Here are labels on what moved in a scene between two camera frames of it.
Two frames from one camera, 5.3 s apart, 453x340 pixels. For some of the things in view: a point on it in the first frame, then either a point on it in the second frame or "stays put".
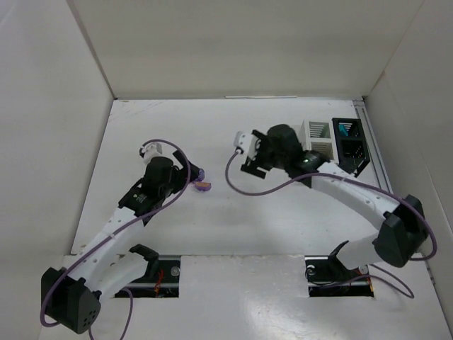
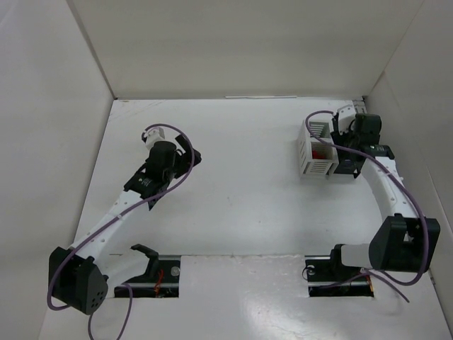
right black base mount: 328,276 stays put
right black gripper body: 257,160 → 346,164
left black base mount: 162,278 stays put
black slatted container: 352,150 stays put
